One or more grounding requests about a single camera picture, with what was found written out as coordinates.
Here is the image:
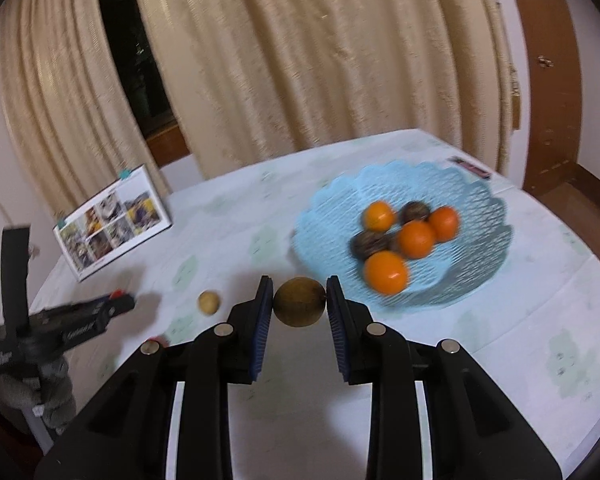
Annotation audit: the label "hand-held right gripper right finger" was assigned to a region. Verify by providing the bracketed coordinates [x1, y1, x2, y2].
[326, 275, 563, 480]

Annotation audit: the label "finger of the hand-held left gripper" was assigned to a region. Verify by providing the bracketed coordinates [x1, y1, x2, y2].
[102, 290, 136, 319]

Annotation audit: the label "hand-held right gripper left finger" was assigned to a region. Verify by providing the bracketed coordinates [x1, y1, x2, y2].
[32, 275, 274, 480]

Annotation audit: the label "large yellow-green round fruit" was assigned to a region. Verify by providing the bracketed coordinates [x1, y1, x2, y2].
[273, 277, 327, 328]

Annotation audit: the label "large oval orange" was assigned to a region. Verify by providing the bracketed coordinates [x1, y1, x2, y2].
[364, 251, 410, 295]

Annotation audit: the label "large dark brown fruit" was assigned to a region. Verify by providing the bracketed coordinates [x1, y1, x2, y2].
[350, 230, 401, 262]

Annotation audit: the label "light blue lattice plastic basket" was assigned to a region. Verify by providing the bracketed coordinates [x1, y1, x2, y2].
[292, 160, 515, 309]

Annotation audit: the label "large round orange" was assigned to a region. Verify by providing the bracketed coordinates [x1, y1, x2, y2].
[396, 221, 437, 260]

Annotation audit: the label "small orange tangerine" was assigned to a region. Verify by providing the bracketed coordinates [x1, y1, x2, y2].
[427, 206, 461, 242]
[362, 200, 397, 232]

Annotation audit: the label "small dark brown fruit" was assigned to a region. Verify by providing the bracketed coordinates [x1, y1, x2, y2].
[399, 201, 431, 226]

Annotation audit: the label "person's left hand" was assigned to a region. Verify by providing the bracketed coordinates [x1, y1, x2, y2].
[0, 355, 77, 436]

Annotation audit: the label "small yellow round fruit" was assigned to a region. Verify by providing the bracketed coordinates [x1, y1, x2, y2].
[197, 291, 221, 316]

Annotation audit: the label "photo collage card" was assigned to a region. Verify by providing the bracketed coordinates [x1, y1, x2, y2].
[52, 165, 173, 282]

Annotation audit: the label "wooden window sill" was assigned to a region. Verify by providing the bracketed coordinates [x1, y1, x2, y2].
[144, 119, 192, 167]

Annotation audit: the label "red and white packet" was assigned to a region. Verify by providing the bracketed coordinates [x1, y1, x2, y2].
[447, 156, 492, 181]

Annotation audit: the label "beige textured curtain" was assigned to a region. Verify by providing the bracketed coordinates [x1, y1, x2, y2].
[0, 0, 172, 213]
[127, 0, 523, 181]

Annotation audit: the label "dark window pane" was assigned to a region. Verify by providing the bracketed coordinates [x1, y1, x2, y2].
[94, 0, 175, 137]

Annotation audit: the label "brown wooden cabinet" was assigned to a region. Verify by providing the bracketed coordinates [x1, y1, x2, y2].
[500, 0, 600, 246]

